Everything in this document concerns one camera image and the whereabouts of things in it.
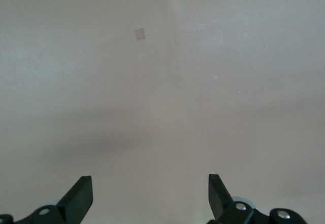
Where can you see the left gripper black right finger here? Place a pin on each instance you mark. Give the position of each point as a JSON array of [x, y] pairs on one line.
[[217, 196]]

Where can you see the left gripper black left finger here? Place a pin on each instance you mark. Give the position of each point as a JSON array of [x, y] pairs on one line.
[[78, 198]]

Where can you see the tan tape patch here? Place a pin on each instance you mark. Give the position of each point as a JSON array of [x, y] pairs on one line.
[[140, 34]]

